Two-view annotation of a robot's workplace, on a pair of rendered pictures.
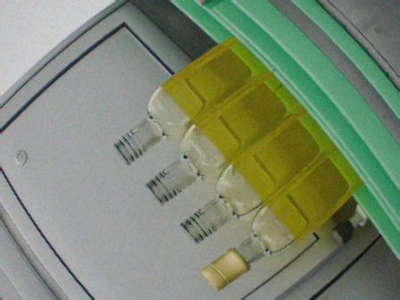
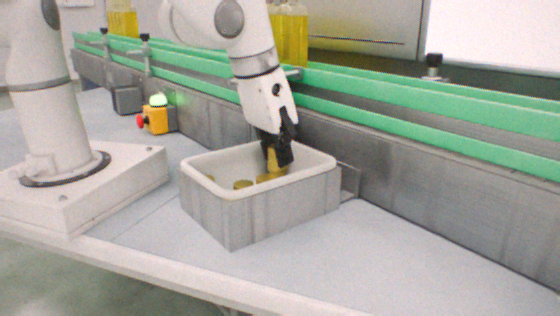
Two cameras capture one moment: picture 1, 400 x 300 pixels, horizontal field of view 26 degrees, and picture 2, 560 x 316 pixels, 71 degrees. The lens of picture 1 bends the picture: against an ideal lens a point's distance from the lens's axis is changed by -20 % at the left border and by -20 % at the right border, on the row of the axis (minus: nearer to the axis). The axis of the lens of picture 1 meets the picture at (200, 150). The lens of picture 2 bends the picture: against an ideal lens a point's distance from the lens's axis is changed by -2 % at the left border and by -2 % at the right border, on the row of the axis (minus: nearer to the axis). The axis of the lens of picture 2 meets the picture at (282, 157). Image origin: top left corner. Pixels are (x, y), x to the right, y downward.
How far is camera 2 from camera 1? 1.23 m
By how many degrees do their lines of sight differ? 71
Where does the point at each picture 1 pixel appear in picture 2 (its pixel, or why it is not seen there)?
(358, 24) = (209, 103)
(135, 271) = not seen: outside the picture
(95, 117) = not seen: outside the picture
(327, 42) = (219, 83)
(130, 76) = (376, 21)
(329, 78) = (210, 66)
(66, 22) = (442, 12)
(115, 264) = not seen: outside the picture
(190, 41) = (385, 67)
